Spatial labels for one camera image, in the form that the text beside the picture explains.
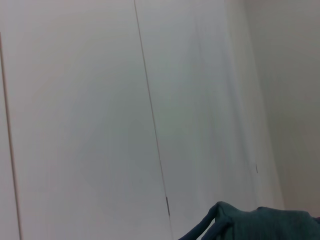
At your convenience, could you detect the dark teal fabric bag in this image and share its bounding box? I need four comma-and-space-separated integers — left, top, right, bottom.
177, 200, 320, 240

